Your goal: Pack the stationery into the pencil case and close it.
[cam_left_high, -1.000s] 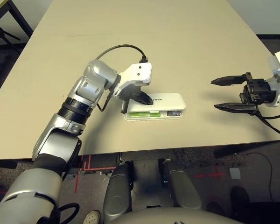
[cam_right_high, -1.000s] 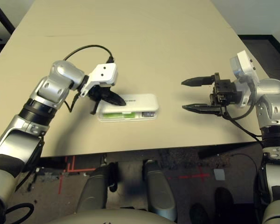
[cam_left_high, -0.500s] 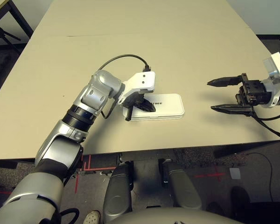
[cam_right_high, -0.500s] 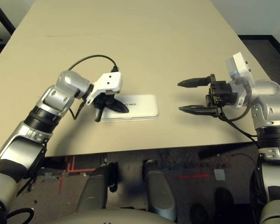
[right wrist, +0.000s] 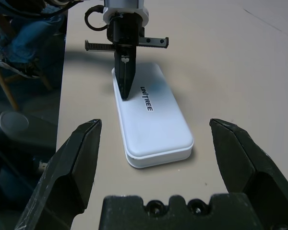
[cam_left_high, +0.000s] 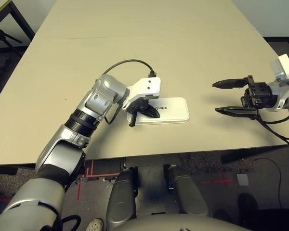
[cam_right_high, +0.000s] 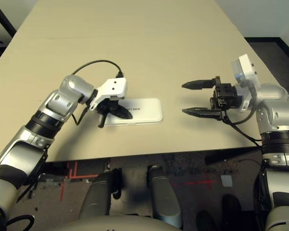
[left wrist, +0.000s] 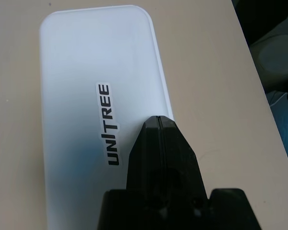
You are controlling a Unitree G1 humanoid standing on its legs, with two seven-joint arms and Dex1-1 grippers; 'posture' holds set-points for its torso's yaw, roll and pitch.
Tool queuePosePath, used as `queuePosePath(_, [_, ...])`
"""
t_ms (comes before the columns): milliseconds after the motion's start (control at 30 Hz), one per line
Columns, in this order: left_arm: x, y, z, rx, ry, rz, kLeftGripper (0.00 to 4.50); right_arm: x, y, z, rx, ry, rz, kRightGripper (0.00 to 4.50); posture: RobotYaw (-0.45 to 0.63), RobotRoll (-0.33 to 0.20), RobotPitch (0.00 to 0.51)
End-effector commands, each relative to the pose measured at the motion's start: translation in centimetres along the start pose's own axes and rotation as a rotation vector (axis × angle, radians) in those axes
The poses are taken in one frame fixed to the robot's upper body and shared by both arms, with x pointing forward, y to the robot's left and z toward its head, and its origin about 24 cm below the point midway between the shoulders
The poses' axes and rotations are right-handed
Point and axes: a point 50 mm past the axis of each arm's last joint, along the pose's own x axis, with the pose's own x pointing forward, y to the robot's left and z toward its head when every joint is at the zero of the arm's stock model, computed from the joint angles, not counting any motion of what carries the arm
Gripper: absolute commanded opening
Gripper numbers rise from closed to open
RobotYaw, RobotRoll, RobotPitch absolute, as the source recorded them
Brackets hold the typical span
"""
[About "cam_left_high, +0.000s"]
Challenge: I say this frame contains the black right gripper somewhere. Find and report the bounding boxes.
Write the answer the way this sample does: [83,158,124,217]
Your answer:
[211,75,279,120]

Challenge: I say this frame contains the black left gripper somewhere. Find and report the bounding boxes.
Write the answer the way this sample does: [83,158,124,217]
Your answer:
[127,95,161,128]

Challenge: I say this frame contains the white plastic pencil case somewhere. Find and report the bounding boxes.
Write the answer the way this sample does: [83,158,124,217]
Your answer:
[126,96,190,126]

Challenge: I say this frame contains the red floor tape lines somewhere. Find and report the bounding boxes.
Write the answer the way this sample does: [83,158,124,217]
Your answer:
[76,160,118,200]

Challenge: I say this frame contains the grey floor sheet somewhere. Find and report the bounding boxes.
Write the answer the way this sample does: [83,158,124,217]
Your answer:
[236,173,249,186]

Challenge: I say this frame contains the red floor tape cross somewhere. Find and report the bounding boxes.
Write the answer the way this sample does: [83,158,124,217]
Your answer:
[202,171,234,185]

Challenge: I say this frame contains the grey robot left leg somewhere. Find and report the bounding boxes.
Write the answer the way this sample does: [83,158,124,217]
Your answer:
[105,167,139,229]

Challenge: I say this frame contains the grey robot leg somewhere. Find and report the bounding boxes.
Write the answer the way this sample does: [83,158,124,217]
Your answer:
[105,167,139,229]
[167,165,209,216]

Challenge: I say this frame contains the grey robot right leg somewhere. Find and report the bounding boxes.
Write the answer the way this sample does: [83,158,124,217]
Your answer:
[167,165,209,216]

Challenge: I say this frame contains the grey robot torso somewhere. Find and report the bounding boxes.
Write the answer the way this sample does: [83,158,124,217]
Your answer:
[110,214,251,231]

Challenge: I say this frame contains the white shoe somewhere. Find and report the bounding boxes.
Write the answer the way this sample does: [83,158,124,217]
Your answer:
[86,218,104,231]

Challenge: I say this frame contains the black tripod stand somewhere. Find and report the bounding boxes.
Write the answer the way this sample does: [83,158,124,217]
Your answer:
[0,26,23,57]

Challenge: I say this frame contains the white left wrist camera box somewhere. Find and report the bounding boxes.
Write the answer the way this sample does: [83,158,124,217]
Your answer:
[121,76,162,112]

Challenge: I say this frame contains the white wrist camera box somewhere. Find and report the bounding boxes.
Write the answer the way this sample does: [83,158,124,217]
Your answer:
[267,54,289,112]
[121,76,162,112]

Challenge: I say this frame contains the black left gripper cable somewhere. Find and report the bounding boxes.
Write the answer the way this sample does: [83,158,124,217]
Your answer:
[104,103,120,125]

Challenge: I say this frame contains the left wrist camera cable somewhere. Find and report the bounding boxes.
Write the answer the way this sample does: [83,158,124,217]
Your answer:
[101,59,158,78]

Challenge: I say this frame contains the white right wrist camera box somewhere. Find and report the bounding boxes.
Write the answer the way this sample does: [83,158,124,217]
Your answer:
[267,54,289,112]

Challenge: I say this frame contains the thin black floor cable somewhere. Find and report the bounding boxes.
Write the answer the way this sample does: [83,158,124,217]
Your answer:
[254,158,281,210]

